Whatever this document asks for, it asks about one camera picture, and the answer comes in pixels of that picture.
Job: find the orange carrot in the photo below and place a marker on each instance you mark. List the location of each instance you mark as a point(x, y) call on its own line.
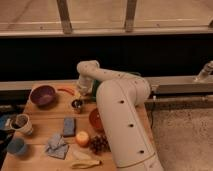
point(69, 91)

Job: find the bunch of dark grapes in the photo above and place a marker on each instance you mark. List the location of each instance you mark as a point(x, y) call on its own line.
point(99, 144)

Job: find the wooden table board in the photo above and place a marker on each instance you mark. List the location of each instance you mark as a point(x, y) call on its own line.
point(48, 122)

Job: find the metal rail beam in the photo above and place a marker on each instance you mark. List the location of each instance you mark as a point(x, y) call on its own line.
point(160, 85)

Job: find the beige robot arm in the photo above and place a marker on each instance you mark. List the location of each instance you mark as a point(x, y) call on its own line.
point(117, 97)

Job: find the small metal cup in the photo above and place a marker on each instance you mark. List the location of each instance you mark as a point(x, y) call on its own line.
point(77, 106)

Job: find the purple bowl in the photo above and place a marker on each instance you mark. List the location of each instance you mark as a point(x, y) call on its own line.
point(43, 95)

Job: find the blue grey cloth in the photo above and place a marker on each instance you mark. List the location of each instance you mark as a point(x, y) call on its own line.
point(56, 147)

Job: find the blue sponge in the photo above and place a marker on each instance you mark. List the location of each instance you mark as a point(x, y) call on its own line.
point(69, 127)

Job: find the yellow banana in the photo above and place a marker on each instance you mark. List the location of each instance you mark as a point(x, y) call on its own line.
point(84, 164)

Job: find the orange bowl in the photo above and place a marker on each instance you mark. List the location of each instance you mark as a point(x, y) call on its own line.
point(95, 120)

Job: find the blue plastic cup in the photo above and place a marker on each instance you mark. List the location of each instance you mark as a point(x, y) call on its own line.
point(17, 146)

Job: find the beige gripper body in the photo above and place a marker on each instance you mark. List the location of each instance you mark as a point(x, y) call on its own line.
point(84, 85)

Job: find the clear plastic wrapper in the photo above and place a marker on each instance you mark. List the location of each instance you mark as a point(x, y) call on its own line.
point(80, 155)

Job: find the green plastic bin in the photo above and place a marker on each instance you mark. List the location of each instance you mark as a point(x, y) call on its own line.
point(96, 84)

